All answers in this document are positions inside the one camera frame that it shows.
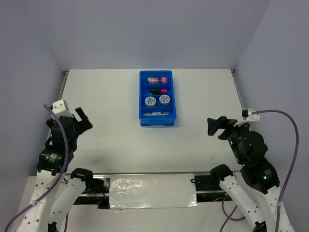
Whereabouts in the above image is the blue thin pen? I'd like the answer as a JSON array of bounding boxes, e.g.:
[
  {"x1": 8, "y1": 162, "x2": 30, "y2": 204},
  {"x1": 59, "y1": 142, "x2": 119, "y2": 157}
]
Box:
[{"x1": 143, "y1": 112, "x2": 161, "y2": 116}]

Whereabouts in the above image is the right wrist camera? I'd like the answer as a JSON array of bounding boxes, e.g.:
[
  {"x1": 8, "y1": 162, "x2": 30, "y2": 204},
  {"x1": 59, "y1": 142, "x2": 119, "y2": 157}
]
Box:
[{"x1": 234, "y1": 108, "x2": 260, "y2": 127}]

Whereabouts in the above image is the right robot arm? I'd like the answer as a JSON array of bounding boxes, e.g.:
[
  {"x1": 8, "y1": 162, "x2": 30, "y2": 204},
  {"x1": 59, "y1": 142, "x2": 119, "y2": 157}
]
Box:
[{"x1": 207, "y1": 111, "x2": 299, "y2": 232}]

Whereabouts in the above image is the pink lidded jar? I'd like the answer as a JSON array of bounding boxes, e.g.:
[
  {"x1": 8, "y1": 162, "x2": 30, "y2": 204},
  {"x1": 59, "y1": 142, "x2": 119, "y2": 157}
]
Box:
[{"x1": 146, "y1": 77, "x2": 169, "y2": 85}]

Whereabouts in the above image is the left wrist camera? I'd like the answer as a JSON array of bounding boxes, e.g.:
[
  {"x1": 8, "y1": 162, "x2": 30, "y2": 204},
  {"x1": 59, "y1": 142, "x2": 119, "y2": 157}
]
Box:
[{"x1": 52, "y1": 99, "x2": 73, "y2": 118}]

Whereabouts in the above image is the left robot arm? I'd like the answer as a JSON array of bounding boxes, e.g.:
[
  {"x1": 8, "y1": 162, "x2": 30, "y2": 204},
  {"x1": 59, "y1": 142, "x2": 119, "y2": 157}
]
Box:
[{"x1": 16, "y1": 100, "x2": 95, "y2": 232}]

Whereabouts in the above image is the blue patterned jar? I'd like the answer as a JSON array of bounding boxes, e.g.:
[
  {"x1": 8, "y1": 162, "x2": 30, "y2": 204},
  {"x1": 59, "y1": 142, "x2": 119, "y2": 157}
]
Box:
[
  {"x1": 144, "y1": 96, "x2": 156, "y2": 108},
  {"x1": 159, "y1": 94, "x2": 171, "y2": 107}
]

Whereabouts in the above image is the blue compartment tray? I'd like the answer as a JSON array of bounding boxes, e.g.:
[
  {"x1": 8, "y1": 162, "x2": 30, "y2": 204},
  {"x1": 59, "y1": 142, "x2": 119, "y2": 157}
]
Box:
[{"x1": 139, "y1": 70, "x2": 177, "y2": 127}]

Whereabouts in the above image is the white foil panel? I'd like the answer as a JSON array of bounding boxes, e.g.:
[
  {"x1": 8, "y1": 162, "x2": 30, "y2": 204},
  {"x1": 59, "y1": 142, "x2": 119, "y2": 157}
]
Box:
[{"x1": 109, "y1": 174, "x2": 197, "y2": 209}]

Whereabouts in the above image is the pink highlighter marker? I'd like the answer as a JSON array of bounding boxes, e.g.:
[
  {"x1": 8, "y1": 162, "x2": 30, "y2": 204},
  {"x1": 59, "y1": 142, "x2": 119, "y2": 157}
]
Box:
[{"x1": 150, "y1": 88, "x2": 167, "y2": 95}]

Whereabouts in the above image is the yellow thin pen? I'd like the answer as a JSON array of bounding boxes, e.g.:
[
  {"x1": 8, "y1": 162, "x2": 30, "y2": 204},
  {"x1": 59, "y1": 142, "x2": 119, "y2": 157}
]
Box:
[{"x1": 143, "y1": 112, "x2": 169, "y2": 116}]

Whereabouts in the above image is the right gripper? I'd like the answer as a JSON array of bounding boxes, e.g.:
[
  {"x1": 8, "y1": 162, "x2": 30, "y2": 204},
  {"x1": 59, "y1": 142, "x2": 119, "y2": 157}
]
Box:
[{"x1": 206, "y1": 114, "x2": 250, "y2": 162}]

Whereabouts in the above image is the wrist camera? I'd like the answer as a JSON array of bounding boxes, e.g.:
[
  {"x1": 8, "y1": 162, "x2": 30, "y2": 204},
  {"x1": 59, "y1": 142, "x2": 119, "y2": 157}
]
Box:
[
  {"x1": 234, "y1": 108, "x2": 260, "y2": 127},
  {"x1": 52, "y1": 99, "x2": 73, "y2": 118}
]

